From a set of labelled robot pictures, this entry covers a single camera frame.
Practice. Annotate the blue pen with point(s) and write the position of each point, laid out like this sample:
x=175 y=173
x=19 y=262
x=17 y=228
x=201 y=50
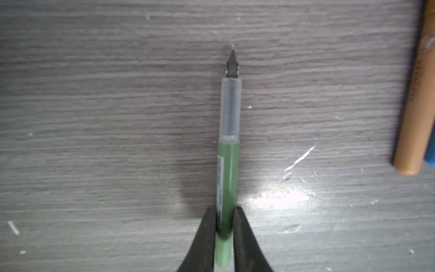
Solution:
x=429 y=156

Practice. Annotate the orange brown pen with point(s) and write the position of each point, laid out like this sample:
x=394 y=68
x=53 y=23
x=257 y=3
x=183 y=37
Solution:
x=419 y=114

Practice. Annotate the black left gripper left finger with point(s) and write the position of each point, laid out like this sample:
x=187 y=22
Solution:
x=201 y=256

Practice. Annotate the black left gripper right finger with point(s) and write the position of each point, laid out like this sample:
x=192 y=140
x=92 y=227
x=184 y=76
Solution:
x=248 y=256

